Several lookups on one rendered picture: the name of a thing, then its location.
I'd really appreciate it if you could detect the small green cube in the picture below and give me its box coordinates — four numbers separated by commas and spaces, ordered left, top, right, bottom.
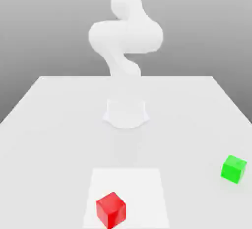
220, 154, 248, 185

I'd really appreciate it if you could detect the small red cube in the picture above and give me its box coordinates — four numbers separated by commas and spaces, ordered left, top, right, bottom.
95, 191, 127, 229

